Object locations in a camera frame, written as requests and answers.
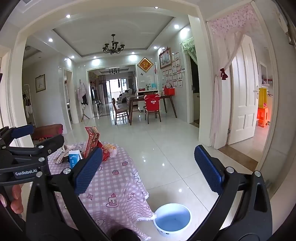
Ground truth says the blue white small box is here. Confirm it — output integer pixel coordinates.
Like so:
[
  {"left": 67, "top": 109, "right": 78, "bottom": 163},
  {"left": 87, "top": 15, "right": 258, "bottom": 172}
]
[{"left": 69, "top": 150, "right": 82, "bottom": 169}]

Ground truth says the red brown paper snack bag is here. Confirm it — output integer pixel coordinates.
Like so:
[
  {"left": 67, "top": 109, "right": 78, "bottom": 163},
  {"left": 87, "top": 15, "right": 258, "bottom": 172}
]
[{"left": 83, "top": 126, "right": 110, "bottom": 162}]

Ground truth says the white blue trash bin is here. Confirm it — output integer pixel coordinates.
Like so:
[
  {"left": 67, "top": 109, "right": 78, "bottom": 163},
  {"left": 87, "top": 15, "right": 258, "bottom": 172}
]
[{"left": 153, "top": 203, "right": 192, "bottom": 237}]

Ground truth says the person's left hand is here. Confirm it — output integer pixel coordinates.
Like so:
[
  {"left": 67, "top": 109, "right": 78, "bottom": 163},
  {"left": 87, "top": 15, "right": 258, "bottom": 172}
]
[{"left": 4, "top": 184, "right": 23, "bottom": 214}]

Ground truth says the dark red bench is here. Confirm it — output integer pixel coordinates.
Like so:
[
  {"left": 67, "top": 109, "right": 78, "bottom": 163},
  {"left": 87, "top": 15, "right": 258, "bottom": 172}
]
[{"left": 32, "top": 124, "right": 63, "bottom": 140}]

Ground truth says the white clothes rack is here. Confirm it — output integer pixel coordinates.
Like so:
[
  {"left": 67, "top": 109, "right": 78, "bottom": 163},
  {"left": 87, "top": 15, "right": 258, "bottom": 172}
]
[{"left": 23, "top": 84, "right": 36, "bottom": 127}]

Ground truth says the pink checked tablecloth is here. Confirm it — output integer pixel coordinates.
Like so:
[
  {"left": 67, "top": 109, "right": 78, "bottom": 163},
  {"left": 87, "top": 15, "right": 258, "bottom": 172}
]
[{"left": 47, "top": 141, "right": 158, "bottom": 240}]

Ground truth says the pink crumpled plastic bag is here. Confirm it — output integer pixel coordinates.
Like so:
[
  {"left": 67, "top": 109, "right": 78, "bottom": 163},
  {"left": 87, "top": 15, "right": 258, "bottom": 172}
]
[{"left": 104, "top": 143, "right": 117, "bottom": 158}]

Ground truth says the coat stand with clothes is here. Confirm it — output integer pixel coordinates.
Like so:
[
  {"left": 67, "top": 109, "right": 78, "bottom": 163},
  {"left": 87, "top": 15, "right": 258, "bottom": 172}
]
[{"left": 78, "top": 80, "right": 90, "bottom": 121}]

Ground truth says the white panel door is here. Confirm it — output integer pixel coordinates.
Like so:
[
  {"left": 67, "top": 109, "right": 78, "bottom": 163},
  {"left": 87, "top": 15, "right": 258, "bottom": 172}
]
[{"left": 228, "top": 35, "right": 258, "bottom": 145}]

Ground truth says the orange plastic stool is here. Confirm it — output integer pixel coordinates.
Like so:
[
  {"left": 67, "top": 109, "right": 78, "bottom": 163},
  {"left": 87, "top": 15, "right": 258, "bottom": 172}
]
[{"left": 257, "top": 107, "right": 268, "bottom": 128}]

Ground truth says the brown wooden chair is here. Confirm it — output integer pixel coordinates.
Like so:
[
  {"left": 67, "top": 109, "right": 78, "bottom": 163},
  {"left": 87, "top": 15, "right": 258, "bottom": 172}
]
[{"left": 112, "top": 98, "right": 130, "bottom": 125}]

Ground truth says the dark wooden dining table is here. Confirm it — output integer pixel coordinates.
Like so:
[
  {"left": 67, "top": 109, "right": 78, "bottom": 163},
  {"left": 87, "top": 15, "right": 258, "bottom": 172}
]
[{"left": 127, "top": 94, "right": 177, "bottom": 125}]

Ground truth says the chair with red cover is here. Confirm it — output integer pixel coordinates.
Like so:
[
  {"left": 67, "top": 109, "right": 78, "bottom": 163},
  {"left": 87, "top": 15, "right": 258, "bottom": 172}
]
[{"left": 144, "top": 94, "right": 162, "bottom": 124}]

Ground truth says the red gift bag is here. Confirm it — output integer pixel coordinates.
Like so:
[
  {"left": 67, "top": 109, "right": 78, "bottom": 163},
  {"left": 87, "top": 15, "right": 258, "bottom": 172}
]
[{"left": 164, "top": 82, "right": 175, "bottom": 96}]

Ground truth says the black chandelier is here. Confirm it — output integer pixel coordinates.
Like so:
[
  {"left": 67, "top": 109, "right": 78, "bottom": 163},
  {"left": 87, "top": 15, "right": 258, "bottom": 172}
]
[{"left": 102, "top": 34, "right": 125, "bottom": 55}]

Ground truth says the pink sheer door curtain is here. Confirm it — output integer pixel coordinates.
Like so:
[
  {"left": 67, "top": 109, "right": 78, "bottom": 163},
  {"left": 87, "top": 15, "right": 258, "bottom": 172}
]
[{"left": 207, "top": 3, "right": 258, "bottom": 149}]

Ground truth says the framed picture left wall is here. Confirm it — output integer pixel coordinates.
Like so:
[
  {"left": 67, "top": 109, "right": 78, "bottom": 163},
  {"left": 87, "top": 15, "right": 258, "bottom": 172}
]
[{"left": 35, "top": 74, "right": 46, "bottom": 92}]

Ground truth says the red diamond wall decoration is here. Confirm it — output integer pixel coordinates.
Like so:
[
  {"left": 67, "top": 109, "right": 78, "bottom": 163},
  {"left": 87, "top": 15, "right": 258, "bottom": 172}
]
[{"left": 137, "top": 57, "right": 154, "bottom": 72}]

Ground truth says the framed wall picture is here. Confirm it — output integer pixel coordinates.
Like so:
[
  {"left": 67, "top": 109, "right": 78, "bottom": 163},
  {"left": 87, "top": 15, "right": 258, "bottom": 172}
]
[{"left": 159, "top": 48, "right": 172, "bottom": 69}]

